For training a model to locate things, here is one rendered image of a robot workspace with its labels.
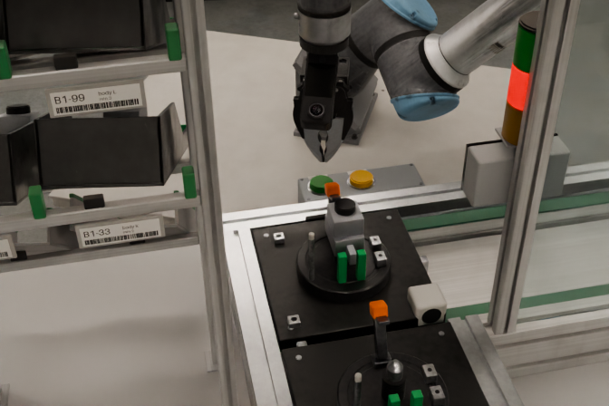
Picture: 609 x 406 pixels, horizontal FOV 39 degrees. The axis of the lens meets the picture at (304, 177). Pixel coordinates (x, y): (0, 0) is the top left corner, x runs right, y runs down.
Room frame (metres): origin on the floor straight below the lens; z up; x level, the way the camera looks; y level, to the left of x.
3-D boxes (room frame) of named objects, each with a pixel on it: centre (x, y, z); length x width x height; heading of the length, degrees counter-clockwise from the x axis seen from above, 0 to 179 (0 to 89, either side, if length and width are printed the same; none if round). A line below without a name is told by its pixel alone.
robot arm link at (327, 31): (1.11, -0.03, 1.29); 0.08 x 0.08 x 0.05
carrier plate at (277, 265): (0.95, -0.06, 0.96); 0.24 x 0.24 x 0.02; 11
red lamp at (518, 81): (0.87, -0.27, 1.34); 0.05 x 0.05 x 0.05
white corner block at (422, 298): (0.87, -0.17, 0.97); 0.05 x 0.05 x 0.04; 11
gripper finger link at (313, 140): (1.11, -0.02, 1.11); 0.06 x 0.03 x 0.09; 174
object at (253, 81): (1.49, -0.05, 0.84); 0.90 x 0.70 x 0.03; 74
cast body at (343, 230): (0.94, -0.06, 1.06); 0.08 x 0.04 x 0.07; 11
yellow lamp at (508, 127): (0.87, -0.27, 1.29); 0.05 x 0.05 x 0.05
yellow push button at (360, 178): (1.17, -0.10, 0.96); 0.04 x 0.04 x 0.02
